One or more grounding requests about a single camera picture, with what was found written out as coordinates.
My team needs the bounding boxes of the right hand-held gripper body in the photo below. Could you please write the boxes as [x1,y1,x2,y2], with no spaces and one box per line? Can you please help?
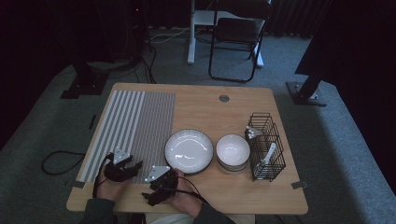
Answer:
[144,165,179,201]

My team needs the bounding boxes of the person's right hand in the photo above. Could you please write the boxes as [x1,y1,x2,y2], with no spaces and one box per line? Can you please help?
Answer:
[167,167,204,218]

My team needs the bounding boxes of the right hand-held gripper cable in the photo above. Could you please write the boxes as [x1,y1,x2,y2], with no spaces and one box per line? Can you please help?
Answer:
[176,176,209,204]

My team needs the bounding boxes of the black wire basket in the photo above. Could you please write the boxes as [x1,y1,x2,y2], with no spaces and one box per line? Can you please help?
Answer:
[245,112,287,182]

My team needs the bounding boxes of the black metal stand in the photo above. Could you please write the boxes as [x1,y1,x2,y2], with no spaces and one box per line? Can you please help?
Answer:
[286,71,328,107]

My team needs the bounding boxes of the dark pleated curtain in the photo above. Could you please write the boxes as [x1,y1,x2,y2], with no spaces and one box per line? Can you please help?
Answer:
[267,0,331,38]

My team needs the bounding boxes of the person's left hand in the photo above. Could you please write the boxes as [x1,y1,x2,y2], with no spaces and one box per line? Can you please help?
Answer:
[96,175,132,203]

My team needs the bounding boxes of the grey striped placemat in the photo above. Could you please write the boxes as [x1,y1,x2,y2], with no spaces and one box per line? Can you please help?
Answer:
[76,90,177,185]

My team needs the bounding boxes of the dark equipment tower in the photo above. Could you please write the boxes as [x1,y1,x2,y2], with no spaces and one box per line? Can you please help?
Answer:
[115,0,148,62]

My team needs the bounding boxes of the black folding chair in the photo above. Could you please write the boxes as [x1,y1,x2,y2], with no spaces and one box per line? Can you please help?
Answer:
[207,0,274,83]

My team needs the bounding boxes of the white floor cable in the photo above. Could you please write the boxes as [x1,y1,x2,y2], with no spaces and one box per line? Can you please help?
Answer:
[146,26,192,45]

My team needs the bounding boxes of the black floor cable loop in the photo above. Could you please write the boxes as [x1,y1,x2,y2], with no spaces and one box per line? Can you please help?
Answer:
[41,150,87,175]

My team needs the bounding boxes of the white plate with dark rim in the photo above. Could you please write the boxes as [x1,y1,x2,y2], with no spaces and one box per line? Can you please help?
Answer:
[163,129,215,175]

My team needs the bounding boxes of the black stand base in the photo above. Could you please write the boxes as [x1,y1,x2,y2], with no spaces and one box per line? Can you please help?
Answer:
[60,59,110,100]

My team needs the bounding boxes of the white desk frame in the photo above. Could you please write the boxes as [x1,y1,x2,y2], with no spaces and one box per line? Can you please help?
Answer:
[186,0,265,69]

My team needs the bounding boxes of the person's light clothing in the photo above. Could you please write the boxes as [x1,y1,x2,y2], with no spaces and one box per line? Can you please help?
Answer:
[145,213,200,224]

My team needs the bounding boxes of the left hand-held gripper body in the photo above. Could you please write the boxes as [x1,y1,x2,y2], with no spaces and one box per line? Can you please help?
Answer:
[103,147,131,183]

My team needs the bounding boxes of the black floor cables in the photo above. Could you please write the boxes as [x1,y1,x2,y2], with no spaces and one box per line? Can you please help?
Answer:
[134,43,158,85]

